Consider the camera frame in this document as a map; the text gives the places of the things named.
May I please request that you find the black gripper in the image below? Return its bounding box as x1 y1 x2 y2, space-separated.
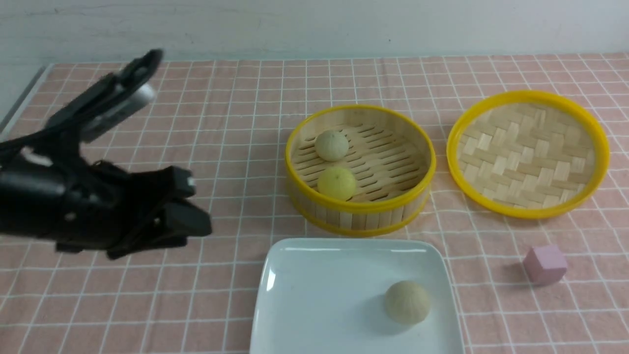
49 161 213 260

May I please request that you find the yellow steamed bun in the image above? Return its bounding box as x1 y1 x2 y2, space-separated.
317 166 357 201

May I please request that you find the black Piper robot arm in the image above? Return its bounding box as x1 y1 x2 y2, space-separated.
0 143 213 260

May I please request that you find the white square plate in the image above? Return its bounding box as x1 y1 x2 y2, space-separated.
249 238 465 354

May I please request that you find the beige steamed bun on plate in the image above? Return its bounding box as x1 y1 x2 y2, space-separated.
384 281 431 326

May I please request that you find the yellow-rimmed bamboo steamer basket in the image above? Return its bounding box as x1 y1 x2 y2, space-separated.
285 105 437 237

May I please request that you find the yellow-rimmed woven steamer lid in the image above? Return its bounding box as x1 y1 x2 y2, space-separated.
446 90 610 219

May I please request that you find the pink cube block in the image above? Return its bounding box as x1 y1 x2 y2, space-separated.
522 244 568 286

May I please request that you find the pink checkered tablecloth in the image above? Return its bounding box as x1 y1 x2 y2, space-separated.
0 53 629 354

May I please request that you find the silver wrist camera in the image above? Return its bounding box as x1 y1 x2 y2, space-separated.
80 84 156 143

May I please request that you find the black cable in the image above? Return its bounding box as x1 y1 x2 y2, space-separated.
0 48 165 153

